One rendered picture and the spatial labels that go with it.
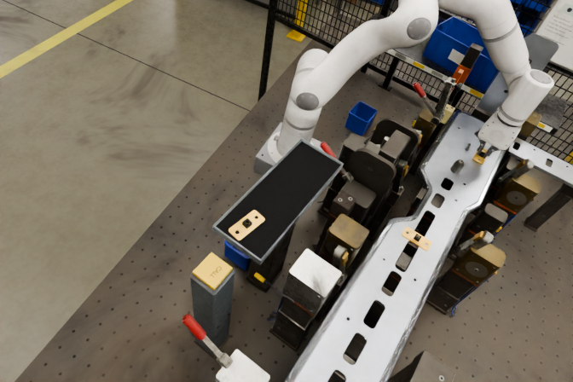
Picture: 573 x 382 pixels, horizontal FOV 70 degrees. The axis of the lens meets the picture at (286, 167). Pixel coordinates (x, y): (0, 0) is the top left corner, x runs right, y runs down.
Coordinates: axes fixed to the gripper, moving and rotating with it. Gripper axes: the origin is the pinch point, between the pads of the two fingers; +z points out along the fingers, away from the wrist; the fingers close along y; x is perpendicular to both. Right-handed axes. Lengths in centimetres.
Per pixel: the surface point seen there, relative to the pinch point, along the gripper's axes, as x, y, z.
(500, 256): -39.9, 15.6, -1.3
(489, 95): 26.5, -7.6, -3.6
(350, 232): -63, -21, -5
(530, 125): 23.3, 10.0, -1.9
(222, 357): -106, -27, -4
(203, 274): -98, -39, -13
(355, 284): -70, -13, 3
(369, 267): -63, -12, 3
